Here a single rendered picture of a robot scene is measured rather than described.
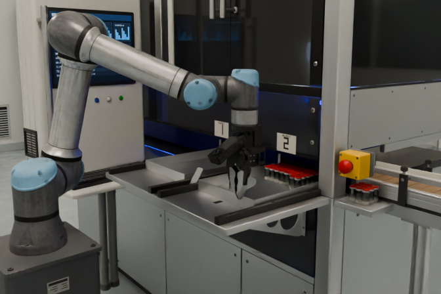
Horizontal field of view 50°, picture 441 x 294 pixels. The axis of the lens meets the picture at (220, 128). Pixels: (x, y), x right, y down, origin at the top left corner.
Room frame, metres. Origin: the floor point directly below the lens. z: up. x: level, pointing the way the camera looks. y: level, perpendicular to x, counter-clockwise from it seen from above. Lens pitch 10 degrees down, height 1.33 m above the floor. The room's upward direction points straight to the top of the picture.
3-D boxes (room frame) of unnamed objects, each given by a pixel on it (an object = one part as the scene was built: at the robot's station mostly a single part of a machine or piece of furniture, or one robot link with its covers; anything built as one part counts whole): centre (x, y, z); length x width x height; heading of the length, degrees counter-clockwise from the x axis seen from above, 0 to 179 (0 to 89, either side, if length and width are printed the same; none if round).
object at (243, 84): (1.30, -0.06, 1.21); 0.09 x 0.08 x 0.11; 83
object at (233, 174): (1.31, -0.06, 0.95); 0.06 x 0.03 x 0.09; 128
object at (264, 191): (1.45, -0.14, 0.90); 0.34 x 0.26 x 0.04; 129
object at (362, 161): (1.33, -0.39, 0.99); 0.08 x 0.07 x 0.07; 128
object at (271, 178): (1.51, -0.21, 0.90); 0.18 x 0.02 x 0.05; 39
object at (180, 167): (1.72, 0.07, 0.90); 0.34 x 0.26 x 0.04; 128
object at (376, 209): (1.34, -0.43, 0.87); 0.14 x 0.13 x 0.02; 128
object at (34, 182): (1.24, 0.50, 0.96); 0.13 x 0.12 x 0.14; 173
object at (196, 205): (1.54, 0.02, 0.87); 0.70 x 0.48 x 0.02; 38
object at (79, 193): (1.89, 0.47, 0.79); 0.45 x 0.28 x 0.03; 136
